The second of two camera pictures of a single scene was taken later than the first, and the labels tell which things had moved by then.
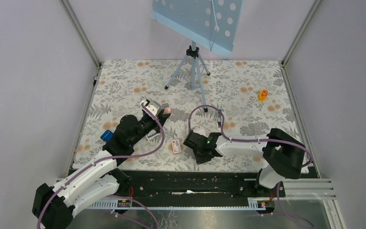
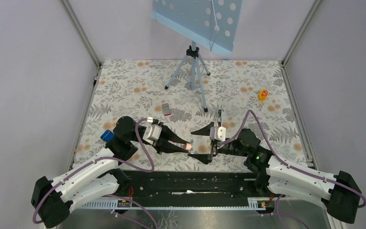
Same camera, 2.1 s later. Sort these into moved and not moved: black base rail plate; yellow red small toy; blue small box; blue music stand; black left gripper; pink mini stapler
Moved: pink mini stapler; black left gripper
Not moved: black base rail plate; blue small box; yellow red small toy; blue music stand
